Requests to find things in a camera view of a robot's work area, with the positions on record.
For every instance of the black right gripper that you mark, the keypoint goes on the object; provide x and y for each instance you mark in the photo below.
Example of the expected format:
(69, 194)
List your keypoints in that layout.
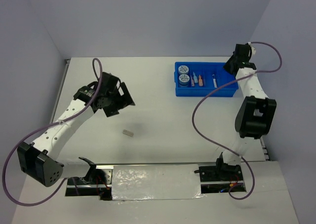
(226, 65)

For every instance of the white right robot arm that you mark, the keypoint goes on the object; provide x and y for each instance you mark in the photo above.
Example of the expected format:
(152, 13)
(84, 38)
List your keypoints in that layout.
(233, 158)

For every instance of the blue whiteboard marker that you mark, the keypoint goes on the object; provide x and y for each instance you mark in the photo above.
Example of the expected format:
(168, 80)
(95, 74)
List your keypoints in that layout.
(214, 81)

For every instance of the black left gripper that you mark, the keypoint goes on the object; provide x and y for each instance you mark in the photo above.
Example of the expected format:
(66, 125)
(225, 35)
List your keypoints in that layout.
(124, 101)

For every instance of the grey white eraser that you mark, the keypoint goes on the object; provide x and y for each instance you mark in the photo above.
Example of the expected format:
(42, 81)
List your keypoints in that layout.
(128, 133)

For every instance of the silver foil sheet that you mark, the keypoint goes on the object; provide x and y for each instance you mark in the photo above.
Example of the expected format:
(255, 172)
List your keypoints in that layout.
(155, 182)

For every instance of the blue cleaning gel jar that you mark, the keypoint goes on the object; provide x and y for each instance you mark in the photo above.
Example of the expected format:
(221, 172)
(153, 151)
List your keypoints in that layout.
(184, 80)

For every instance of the aluminium table edge rail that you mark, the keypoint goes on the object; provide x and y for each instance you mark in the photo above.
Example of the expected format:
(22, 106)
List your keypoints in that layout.
(261, 147)

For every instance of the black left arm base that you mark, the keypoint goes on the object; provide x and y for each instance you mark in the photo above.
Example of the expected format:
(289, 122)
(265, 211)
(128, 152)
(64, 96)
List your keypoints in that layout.
(89, 179)

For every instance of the blue plastic sorting bin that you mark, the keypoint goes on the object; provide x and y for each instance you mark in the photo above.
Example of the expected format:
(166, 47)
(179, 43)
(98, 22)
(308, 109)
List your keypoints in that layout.
(206, 69)

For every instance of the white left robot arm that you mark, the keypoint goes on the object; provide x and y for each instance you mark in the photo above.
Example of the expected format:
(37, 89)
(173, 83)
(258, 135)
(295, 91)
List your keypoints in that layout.
(39, 158)

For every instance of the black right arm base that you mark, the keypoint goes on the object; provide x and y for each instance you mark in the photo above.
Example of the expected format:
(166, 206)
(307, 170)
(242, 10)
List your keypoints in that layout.
(219, 173)

